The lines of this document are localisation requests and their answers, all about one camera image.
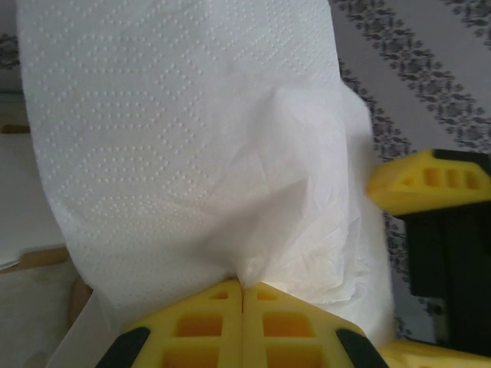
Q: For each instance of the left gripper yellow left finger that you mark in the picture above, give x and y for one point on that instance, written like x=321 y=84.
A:
x=192 y=337

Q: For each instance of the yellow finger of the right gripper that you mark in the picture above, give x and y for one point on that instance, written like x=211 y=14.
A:
x=441 y=356
x=422 y=184

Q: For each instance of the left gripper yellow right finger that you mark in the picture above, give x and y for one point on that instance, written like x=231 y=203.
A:
x=291 y=337

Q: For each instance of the white paper napkin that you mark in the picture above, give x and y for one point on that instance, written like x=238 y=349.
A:
x=172 y=134

